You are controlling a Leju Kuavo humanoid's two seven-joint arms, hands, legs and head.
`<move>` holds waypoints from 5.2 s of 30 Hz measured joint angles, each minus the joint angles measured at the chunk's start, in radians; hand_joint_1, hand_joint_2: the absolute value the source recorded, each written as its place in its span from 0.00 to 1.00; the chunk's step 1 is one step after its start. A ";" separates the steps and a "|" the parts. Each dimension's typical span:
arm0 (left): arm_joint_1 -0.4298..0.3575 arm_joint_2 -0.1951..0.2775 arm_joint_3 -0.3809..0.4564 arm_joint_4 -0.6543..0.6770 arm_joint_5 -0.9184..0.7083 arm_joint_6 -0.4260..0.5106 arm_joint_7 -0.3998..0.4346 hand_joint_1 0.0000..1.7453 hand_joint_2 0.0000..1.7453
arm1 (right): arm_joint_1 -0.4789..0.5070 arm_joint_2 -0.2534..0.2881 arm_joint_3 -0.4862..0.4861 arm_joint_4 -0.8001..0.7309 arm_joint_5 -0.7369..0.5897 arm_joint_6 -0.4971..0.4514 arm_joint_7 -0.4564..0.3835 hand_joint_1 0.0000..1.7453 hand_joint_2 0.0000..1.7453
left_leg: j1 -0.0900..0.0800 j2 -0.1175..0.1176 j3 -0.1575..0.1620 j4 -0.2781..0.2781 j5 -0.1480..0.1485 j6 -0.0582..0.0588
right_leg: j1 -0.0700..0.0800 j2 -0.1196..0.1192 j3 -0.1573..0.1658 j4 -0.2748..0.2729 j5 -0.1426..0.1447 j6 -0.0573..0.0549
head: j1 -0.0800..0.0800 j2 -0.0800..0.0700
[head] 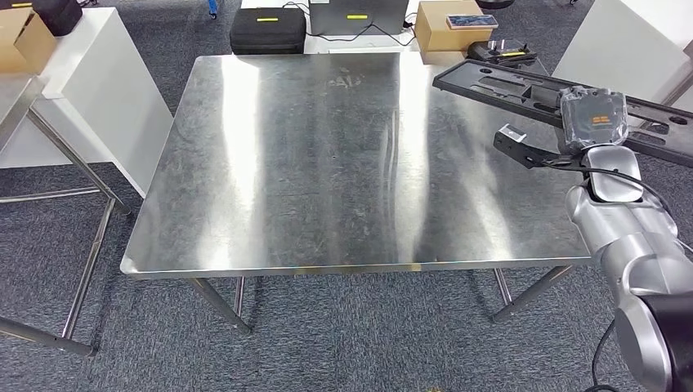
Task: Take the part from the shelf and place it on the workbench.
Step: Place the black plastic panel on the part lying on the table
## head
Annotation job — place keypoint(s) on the stainless steel workbench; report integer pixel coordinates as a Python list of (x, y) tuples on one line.
[(325, 162)]

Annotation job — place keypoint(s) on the white desk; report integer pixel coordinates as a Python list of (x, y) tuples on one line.
[(352, 44)]

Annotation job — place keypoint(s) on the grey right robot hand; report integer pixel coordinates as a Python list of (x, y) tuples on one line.
[(593, 119)]

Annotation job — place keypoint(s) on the black carrying case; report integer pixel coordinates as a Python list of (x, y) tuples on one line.
[(268, 32)]

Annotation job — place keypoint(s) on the black remote controller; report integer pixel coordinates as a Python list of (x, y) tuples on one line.
[(501, 53)]

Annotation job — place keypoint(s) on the blue patterned phone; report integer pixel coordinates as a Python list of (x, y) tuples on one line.
[(471, 21)]

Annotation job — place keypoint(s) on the white cabinet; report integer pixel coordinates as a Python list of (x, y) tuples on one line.
[(622, 48), (108, 97)]

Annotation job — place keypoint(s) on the black plastic car trim part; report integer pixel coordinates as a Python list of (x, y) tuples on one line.
[(487, 81)]

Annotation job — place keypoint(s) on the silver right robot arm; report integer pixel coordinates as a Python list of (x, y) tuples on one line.
[(639, 259)]

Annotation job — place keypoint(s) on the black round base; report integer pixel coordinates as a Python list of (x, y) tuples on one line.
[(495, 3)]

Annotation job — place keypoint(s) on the brown cardboard box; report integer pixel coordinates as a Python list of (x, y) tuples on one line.
[(21, 43), (438, 35)]

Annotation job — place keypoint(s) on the grey laptop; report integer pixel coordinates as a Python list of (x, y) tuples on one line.
[(357, 19)]

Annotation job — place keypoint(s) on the black bag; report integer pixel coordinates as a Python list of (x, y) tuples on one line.
[(59, 16)]

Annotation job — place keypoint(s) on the blue steel cart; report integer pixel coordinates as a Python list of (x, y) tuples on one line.
[(213, 8)]

